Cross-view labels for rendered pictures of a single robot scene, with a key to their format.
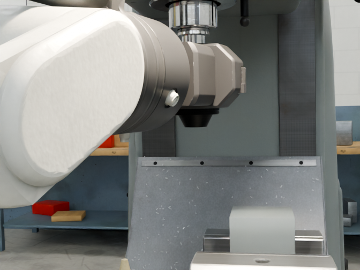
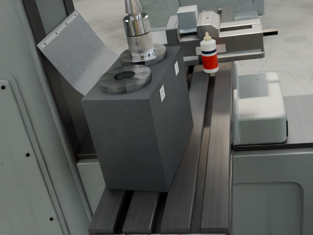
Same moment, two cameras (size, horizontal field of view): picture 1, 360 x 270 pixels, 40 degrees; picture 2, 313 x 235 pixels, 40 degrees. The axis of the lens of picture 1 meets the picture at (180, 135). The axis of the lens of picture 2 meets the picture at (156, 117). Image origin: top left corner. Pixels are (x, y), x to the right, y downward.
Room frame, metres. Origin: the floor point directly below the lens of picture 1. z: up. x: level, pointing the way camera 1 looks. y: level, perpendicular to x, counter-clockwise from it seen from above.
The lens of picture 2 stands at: (0.52, 1.13, 1.43)
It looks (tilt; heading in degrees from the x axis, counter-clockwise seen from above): 29 degrees down; 275
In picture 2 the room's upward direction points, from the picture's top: 11 degrees counter-clockwise
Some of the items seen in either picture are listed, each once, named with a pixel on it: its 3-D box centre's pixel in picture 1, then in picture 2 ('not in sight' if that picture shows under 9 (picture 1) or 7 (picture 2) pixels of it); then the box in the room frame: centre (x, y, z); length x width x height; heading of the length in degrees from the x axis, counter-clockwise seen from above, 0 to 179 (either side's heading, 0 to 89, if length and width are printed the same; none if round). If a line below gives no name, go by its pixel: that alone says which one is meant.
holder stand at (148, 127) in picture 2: not in sight; (144, 112); (0.60, 0.42, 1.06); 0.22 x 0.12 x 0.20; 73
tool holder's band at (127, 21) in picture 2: not in sight; (135, 18); (0.59, 0.37, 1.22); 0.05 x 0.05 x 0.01
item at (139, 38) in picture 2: not in sight; (139, 37); (0.59, 0.37, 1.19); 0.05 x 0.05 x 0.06
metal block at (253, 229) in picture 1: (262, 241); (188, 19); (0.47, -0.08, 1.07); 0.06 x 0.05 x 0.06; 80
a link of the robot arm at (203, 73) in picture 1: (150, 79); not in sight; (0.40, 0.02, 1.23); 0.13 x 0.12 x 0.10; 65
